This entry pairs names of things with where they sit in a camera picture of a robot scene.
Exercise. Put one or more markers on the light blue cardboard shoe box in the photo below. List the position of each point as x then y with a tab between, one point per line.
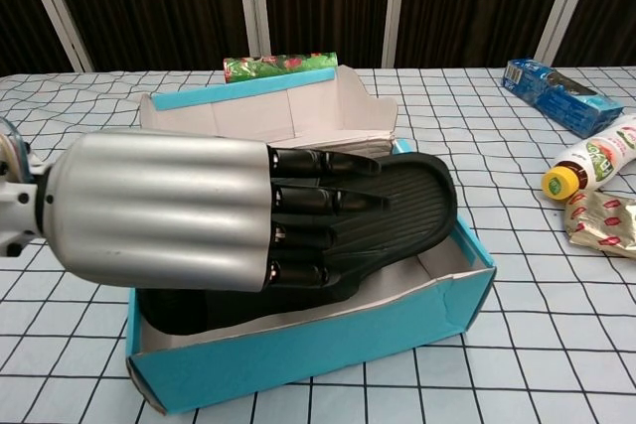
298	359

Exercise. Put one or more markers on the blue cookie box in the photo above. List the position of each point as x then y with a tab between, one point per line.
561	101

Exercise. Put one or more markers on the gold and red foil bag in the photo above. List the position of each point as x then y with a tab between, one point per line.
601	220

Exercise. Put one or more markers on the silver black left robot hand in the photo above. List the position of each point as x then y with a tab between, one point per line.
164	205

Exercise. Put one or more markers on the black rubber slipper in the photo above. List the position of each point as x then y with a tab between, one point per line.
417	205

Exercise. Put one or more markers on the white bottle with yellow cap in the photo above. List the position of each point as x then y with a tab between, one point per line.
596	151

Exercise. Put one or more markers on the green cylindrical snack package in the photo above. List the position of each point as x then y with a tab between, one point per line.
278	66

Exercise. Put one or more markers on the white black checkered tablecloth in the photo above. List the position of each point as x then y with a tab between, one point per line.
522	320

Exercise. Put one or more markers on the white metal frame post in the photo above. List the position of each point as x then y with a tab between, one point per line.
400	7
253	2
55	12
562	7

